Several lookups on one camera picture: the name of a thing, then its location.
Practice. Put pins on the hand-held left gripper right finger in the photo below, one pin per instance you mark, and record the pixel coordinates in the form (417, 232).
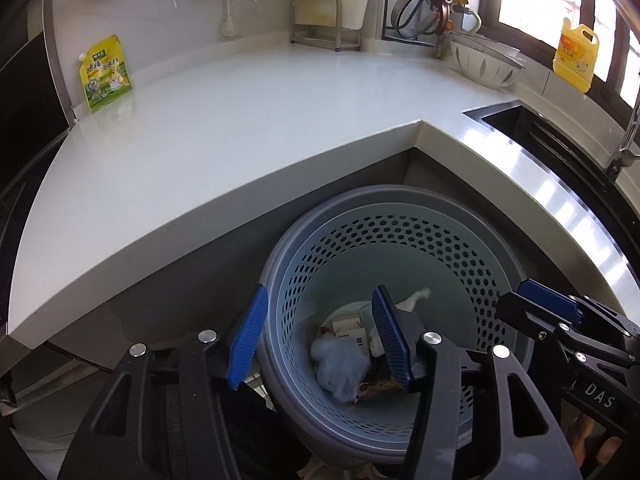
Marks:
(392, 340)

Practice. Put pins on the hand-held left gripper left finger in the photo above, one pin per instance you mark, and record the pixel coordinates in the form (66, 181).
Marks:
(247, 340)

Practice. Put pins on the yellow detergent bottle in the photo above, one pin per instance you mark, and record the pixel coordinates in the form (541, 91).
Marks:
(572, 57)

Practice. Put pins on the yellow green seasoning pouch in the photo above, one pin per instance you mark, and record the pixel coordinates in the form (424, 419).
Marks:
(105, 75)

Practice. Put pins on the black lid rack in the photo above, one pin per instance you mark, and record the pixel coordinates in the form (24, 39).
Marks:
(385, 5)

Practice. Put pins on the black kitchen sink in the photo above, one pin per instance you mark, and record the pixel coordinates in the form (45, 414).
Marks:
(550, 145)

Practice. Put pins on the person's right hand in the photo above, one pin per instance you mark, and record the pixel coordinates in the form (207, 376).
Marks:
(585, 435)

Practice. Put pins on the grey perforated trash basket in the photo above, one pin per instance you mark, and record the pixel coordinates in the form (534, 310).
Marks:
(400, 240)

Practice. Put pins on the black integrated stove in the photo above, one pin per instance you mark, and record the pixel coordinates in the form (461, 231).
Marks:
(25, 100)

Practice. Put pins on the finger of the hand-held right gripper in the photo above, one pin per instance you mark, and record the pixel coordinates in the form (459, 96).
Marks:
(547, 299)
(525, 315)

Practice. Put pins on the white bottle brush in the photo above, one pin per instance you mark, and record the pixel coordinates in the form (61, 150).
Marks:
(228, 26)

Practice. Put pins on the steel faucet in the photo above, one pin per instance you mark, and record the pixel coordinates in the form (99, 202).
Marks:
(625, 145)

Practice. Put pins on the white leaf pattern colander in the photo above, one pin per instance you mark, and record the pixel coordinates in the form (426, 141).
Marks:
(480, 67)

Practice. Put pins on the red white snack wrapper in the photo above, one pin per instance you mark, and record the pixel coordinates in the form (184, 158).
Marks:
(375, 387)

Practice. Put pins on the white plastic bag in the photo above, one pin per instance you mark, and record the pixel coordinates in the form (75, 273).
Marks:
(340, 365)

